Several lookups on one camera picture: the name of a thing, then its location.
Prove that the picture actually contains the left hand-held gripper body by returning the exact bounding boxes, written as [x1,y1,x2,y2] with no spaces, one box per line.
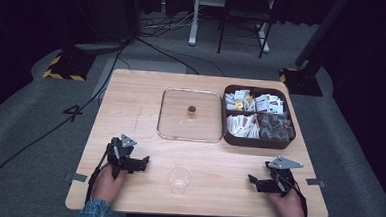
[104,132,148,182]

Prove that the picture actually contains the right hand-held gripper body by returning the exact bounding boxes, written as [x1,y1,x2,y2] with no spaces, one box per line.
[262,154,305,199]

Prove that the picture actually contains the person's right hand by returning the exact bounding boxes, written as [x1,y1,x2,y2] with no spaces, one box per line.
[264,187,308,217]

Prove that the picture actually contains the person's left hand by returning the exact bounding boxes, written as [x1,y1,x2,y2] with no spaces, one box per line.
[90,163,129,206]

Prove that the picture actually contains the grey tape strip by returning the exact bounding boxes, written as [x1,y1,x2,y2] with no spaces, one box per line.
[304,176,328,189]
[63,172,88,184]

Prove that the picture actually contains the brown divided box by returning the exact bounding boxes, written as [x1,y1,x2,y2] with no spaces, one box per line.
[219,83,299,151]

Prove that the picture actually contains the clear plastic cup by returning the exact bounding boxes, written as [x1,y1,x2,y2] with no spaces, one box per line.
[164,163,194,198]

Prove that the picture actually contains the dark grey packets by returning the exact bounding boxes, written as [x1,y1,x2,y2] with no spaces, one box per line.
[255,111,297,143]

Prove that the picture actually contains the white and orange packets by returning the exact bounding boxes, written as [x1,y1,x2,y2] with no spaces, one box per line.
[225,111,263,140]

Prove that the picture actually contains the clear square lid gold knob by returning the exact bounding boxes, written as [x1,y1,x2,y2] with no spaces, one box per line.
[155,87,227,145]

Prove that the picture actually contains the white and brown packets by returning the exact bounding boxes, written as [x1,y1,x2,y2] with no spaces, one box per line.
[254,92,286,115]

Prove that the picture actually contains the white and yellow packets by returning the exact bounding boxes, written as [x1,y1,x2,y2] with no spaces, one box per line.
[223,87,257,113]

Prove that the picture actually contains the black stand base hazard stripes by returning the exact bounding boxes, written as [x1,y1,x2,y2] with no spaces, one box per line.
[42,45,98,83]
[278,57,327,98]

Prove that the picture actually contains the right hand-held gripper cable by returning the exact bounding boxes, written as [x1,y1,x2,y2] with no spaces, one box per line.
[286,179,311,217]

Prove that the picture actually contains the hand-held gripper cable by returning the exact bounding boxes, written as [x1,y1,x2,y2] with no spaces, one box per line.
[84,142,114,206]
[286,179,311,217]

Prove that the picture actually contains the left hand-held gripper cable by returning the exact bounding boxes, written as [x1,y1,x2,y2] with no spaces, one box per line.
[84,142,114,206]

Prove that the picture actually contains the long black floor cable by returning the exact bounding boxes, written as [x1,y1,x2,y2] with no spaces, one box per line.
[0,31,133,213]

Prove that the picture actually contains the bundle of floor cables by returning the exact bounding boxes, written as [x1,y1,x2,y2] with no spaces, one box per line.
[136,8,200,42]

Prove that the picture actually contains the white desk frame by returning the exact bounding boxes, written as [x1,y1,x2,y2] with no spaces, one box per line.
[187,0,274,54]

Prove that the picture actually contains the black metal chair frame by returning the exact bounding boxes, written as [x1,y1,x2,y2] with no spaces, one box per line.
[216,0,277,60]

